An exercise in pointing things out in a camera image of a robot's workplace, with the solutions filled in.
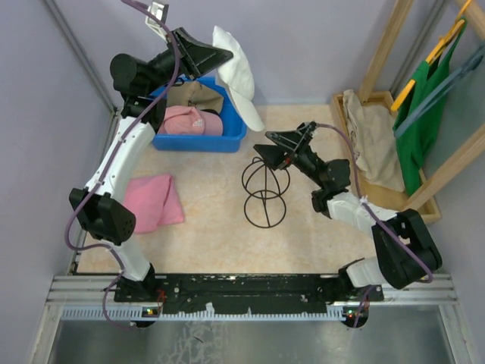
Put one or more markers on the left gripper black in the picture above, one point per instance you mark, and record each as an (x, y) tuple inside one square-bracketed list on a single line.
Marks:
[(196, 58)]

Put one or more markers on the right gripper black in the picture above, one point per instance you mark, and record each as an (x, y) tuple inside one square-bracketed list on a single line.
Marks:
[(274, 156)]

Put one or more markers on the white baseball cap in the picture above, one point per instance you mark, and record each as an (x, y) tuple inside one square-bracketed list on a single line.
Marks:
[(236, 77)]

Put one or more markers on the blue plastic bin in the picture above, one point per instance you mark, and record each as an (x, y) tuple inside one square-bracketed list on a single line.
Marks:
[(234, 130)]

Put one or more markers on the black wire hat stand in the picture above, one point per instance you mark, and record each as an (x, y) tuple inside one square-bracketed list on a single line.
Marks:
[(272, 190)]

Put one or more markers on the pink baseball cap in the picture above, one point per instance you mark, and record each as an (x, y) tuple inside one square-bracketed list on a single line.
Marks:
[(188, 120)]

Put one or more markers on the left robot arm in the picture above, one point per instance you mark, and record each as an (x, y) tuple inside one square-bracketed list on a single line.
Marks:
[(143, 86)]

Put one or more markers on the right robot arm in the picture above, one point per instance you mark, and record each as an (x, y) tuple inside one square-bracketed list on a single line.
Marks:
[(405, 252)]

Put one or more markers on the tan baseball cap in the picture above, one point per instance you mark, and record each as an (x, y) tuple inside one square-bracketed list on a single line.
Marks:
[(195, 94)]

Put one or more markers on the beige cloth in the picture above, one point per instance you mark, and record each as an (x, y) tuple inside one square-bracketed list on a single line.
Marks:
[(373, 142)]

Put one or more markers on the green tank top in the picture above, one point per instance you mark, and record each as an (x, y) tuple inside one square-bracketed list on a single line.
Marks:
[(415, 144)]

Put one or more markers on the pink folded cloth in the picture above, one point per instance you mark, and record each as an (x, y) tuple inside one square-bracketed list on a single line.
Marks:
[(154, 201)]

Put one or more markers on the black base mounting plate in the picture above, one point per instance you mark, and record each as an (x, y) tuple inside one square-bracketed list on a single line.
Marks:
[(240, 294)]

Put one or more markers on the grey blue hanger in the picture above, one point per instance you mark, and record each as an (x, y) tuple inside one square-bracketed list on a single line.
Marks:
[(442, 90)]

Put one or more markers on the yellow hanger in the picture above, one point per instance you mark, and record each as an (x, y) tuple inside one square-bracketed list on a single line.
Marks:
[(445, 41)]

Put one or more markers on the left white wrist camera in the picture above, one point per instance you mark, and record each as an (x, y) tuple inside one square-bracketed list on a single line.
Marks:
[(159, 10)]

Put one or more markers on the aluminium rail frame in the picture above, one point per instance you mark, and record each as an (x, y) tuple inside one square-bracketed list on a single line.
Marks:
[(92, 297)]

